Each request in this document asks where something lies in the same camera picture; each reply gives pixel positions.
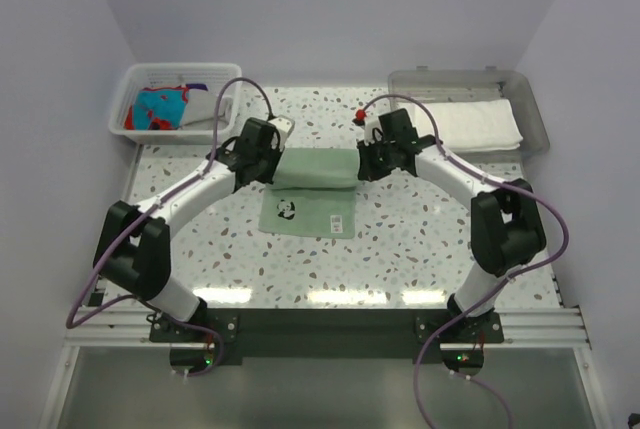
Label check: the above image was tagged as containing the mint green towel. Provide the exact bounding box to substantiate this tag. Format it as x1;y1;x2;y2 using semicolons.
258;148;359;239

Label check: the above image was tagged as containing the white towel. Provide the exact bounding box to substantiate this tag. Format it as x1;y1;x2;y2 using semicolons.
427;99;524;152

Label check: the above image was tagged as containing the colourful striped towel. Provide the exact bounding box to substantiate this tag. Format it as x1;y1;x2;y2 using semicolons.
124;86;189;131

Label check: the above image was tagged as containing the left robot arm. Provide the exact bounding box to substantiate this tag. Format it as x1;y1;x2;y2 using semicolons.
95;116;295;342

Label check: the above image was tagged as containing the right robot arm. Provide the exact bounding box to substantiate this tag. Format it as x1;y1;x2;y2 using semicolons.
354;109;546;342

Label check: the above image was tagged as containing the clear grey plastic bin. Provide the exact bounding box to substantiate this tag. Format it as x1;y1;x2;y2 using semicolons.
388;68;550;161

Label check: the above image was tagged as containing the grey towel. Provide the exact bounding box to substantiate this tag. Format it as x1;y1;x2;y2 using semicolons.
179;90;233;130

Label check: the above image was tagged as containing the white plastic basket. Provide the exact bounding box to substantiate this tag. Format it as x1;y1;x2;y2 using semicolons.
108;62;242;145

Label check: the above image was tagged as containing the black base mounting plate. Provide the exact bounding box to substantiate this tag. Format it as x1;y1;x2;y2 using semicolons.
148;306;506;368

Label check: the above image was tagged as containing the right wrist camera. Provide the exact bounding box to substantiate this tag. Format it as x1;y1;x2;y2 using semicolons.
352;109;384;144

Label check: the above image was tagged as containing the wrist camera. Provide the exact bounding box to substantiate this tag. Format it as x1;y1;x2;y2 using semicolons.
269;116;295;145
352;109;384;144

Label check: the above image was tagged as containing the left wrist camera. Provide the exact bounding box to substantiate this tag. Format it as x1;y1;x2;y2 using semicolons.
269;116;295;145

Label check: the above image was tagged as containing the aluminium frame rail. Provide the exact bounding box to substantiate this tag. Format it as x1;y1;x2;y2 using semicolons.
62;268;594;350

